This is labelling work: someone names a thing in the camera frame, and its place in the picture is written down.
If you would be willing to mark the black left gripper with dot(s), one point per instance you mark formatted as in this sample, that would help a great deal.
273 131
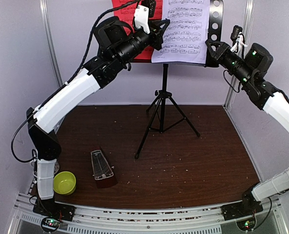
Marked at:
158 33

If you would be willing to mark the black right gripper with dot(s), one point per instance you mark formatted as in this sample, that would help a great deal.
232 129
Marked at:
219 53

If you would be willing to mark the white sheet music page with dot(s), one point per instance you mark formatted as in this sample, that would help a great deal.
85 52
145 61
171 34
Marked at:
184 38

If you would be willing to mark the brown wooden metronome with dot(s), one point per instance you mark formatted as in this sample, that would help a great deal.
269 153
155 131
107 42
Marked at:
103 171

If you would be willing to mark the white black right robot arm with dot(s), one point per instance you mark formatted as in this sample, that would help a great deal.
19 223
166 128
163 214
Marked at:
250 72

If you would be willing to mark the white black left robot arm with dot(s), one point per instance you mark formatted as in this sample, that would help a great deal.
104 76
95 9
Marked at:
116 51

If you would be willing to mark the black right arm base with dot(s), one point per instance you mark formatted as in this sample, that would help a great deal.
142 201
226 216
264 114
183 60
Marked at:
247 206

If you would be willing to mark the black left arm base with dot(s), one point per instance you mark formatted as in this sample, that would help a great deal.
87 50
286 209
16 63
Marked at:
53 209

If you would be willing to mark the lime green bowl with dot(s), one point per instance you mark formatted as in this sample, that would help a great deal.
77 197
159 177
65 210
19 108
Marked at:
64 183

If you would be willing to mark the patterned mug yellow inside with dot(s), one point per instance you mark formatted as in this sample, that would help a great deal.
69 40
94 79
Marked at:
34 166

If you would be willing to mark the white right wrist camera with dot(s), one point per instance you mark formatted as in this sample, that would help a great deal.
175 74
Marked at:
238 39

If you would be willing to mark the left aluminium frame post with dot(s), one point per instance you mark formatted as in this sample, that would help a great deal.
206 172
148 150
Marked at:
50 41

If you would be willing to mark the aluminium front rail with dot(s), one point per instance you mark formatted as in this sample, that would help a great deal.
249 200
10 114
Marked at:
195 220

